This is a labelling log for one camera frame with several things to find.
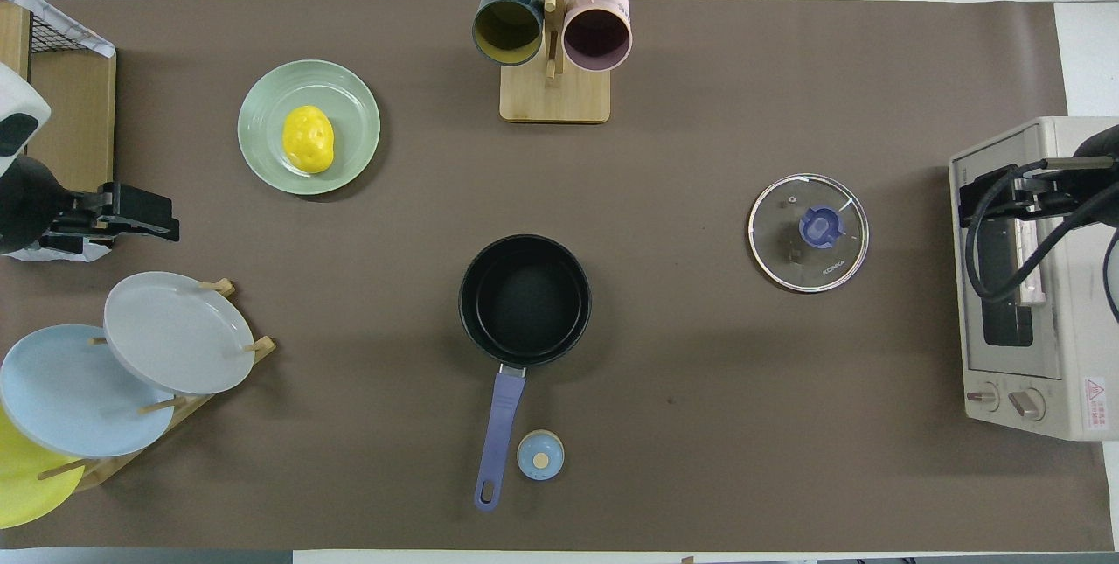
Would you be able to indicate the dark teal mug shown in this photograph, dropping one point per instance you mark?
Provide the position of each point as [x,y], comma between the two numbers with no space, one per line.
[507,31]

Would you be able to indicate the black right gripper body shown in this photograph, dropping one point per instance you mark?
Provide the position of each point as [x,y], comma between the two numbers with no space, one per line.
[1097,184]

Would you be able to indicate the brown table mat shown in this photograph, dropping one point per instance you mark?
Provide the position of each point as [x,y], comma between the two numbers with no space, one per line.
[699,372]

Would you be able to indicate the yellow plate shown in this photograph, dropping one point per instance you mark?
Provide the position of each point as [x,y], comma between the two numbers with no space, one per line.
[22,485]

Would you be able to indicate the grey plate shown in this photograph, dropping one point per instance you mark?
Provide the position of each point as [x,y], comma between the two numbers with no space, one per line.
[175,332]

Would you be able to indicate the yellow potato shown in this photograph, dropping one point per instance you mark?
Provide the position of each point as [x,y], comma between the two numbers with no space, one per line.
[309,140]

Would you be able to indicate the light blue plate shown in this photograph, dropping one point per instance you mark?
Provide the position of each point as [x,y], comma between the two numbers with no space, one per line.
[70,398]

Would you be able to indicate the small blue round cap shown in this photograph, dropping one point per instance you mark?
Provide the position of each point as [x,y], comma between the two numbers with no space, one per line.
[540,456]

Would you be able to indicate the glass lid blue knob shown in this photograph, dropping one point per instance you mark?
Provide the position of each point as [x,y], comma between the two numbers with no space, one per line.
[809,236]

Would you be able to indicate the pink mug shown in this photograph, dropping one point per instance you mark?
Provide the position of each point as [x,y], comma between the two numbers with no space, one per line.
[597,39]

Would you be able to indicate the mint green plate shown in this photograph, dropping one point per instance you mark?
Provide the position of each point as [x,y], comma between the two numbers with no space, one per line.
[350,144]

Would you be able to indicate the wooden shelf board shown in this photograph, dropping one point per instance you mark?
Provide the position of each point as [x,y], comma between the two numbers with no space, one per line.
[10,35]
[79,127]

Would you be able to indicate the wooden plate rack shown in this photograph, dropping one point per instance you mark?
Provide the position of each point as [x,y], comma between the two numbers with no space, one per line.
[253,345]

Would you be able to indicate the wooden mug tree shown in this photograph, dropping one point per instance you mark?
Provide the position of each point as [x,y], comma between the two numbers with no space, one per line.
[555,96]

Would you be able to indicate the cream toaster oven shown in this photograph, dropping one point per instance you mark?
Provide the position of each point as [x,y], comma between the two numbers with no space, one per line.
[1040,354]

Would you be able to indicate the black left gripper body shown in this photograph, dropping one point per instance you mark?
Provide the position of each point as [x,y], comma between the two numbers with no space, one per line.
[31,205]

